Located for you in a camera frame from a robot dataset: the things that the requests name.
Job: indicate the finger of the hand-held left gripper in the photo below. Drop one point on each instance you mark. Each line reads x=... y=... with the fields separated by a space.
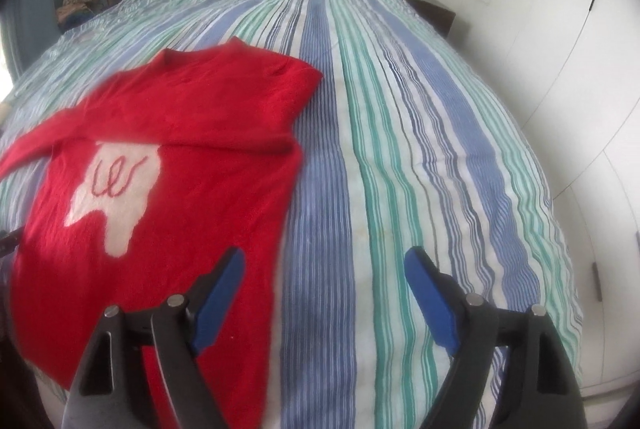
x=7 y=242

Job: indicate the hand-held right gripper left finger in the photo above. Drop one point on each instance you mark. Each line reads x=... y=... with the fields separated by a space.
x=220 y=304

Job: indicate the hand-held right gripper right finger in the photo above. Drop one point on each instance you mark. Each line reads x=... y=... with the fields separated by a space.
x=430 y=304

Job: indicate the red sweater with white rabbit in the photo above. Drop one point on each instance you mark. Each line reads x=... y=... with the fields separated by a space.
x=200 y=189

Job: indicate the bed with striped duvet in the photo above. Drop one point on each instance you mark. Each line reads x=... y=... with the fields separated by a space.
x=400 y=134

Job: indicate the white wardrobe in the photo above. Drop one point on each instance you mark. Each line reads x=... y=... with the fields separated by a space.
x=575 y=59

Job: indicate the dark wooden nightstand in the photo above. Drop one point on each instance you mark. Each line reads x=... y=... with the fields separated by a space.
x=432 y=11

